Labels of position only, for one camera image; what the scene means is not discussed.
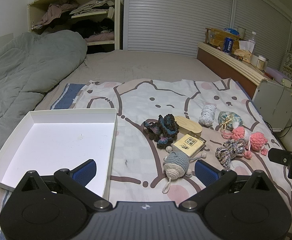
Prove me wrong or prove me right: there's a pink crochet doll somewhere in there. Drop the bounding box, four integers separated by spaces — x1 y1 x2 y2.
222 126 268 159

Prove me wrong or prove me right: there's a grey crochet mouse toy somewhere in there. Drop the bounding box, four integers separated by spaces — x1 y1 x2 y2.
162 146 207 194

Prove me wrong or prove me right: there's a yellow tissue pack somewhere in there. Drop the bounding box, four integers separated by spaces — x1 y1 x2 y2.
172 131 206 157

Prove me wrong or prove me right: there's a multicolour braided yarn knot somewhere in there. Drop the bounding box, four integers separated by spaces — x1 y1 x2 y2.
215 138 246 168

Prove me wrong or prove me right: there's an oval wooden box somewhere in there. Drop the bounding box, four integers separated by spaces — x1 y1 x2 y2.
175 116 203 135

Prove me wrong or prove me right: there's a white crochet ball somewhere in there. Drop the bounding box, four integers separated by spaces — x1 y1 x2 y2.
198 104 216 127

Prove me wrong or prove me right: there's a teal foil bundle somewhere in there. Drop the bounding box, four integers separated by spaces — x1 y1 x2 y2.
217 111 243 131

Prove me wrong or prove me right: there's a dark blue crochet toy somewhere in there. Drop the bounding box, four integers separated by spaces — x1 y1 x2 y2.
143 114 179 149

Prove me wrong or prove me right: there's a white shallow cardboard tray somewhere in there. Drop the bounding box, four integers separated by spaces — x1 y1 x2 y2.
0 108 117 199

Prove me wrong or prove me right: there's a white bedside cabinet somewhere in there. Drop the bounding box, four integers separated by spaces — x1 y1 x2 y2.
252 79 292 132

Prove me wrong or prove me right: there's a cartoon cat print cloth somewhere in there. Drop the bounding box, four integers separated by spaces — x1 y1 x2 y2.
51 79 292 213

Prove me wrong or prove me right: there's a white lidded jar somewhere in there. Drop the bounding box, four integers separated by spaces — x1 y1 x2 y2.
256 55 267 71

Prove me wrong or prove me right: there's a wooden bed headboard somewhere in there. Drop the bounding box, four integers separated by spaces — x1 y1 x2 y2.
197 42 268 98

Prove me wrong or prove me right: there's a tissue box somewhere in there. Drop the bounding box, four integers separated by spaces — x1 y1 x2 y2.
232 40 255 63

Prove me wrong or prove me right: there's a clear water bottle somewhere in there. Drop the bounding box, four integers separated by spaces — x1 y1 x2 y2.
248 31 256 53

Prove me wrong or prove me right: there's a grey green quilt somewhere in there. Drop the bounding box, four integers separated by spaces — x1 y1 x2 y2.
0 30 87 149

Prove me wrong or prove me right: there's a blue pepsi can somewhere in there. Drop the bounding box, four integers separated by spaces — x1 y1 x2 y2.
222 37 234 54

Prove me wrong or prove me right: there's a brown paper bag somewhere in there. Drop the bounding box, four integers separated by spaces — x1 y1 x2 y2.
204 28 240 52

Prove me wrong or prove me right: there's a pile of clothes on shelf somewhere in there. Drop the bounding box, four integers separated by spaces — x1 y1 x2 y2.
32 0 115 42

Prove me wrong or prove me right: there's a cream wardrobe shelf unit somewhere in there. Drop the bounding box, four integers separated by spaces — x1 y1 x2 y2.
27 0 123 53

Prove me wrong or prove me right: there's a black power cable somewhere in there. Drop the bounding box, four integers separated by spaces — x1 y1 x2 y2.
263 118 292 138

